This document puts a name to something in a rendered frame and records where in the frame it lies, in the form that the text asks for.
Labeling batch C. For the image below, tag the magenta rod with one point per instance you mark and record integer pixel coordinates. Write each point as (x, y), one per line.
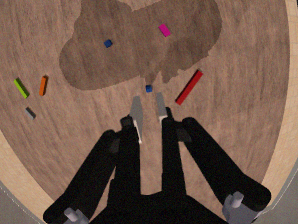
(164, 30)

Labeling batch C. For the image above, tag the orange rod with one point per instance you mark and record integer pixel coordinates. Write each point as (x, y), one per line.
(43, 85)

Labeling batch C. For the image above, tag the red rod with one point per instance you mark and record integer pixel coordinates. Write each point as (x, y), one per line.
(187, 89)

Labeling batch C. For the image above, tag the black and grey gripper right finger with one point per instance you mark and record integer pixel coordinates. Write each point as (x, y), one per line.
(243, 198)

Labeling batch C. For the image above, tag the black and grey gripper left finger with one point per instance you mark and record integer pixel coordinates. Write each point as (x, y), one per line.
(82, 196)

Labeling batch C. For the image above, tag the grey rod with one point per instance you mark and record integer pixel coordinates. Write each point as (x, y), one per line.
(30, 113)

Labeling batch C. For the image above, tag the lime green rod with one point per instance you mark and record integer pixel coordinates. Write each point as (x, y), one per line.
(21, 88)

